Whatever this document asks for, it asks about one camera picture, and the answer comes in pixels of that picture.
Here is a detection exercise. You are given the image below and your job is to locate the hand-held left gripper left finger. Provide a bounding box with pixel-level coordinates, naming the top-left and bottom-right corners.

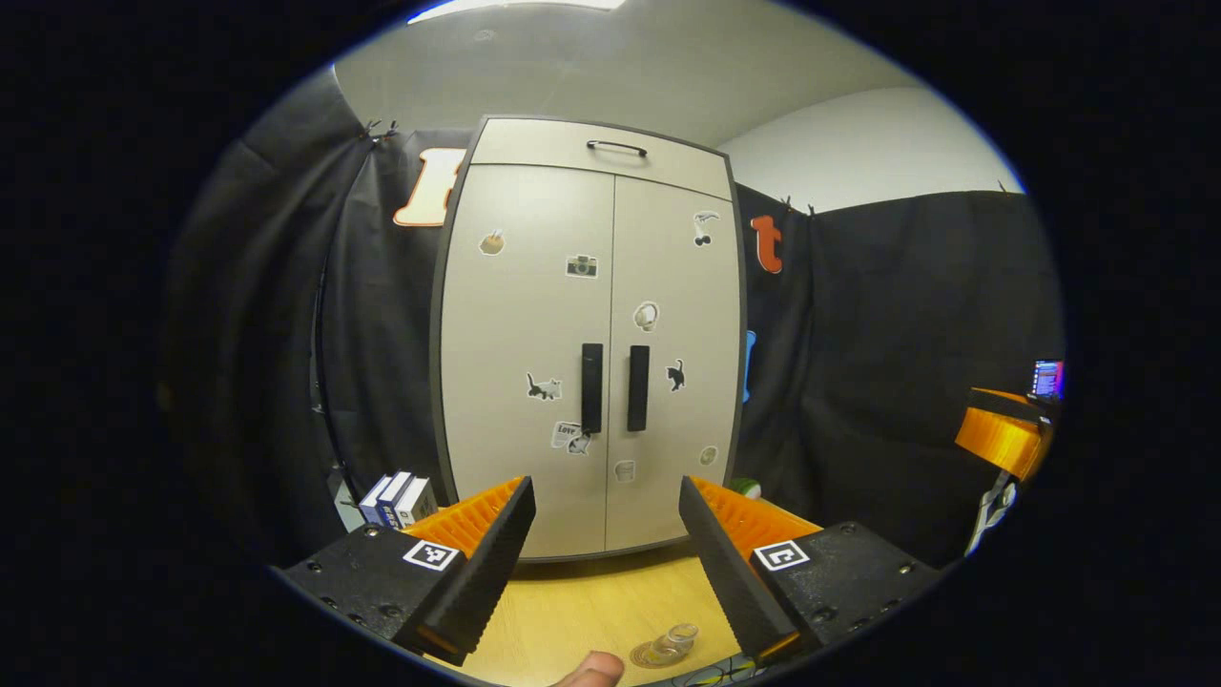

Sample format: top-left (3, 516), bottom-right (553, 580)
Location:
top-left (272, 475), bottom-right (537, 667)

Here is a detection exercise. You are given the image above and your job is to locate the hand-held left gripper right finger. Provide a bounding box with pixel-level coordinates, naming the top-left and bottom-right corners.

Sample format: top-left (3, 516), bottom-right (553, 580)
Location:
top-left (679, 475), bottom-right (941, 666)

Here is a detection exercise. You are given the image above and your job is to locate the clear bottle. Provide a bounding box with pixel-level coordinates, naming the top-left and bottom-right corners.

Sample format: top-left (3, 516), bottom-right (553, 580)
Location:
top-left (630, 623), bottom-right (699, 669)

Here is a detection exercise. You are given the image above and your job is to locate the white door with camera sticker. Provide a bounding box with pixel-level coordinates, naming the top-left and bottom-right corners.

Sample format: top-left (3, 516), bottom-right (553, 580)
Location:
top-left (439, 164), bottom-right (616, 559)

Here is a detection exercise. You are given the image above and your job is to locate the white door with cat sticker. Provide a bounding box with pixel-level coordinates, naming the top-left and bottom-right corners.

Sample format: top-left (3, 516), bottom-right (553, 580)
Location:
top-left (606, 177), bottom-right (745, 552)

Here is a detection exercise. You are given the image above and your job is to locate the white cabinet drawer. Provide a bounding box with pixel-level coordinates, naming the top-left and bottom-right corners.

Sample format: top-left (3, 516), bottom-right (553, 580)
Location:
top-left (461, 116), bottom-right (735, 201)

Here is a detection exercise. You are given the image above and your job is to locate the white cabinet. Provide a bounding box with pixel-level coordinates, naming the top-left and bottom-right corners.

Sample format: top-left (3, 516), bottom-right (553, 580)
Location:
top-left (429, 114), bottom-right (748, 562)

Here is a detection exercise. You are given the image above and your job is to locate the black backdrop cloth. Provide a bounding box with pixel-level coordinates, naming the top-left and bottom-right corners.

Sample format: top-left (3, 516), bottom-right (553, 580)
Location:
top-left (167, 72), bottom-right (1065, 573)

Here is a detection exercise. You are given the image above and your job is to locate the black door handle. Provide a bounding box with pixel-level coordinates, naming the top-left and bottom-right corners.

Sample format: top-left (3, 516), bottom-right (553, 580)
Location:
top-left (581, 343), bottom-right (604, 435)
top-left (627, 345), bottom-right (651, 432)

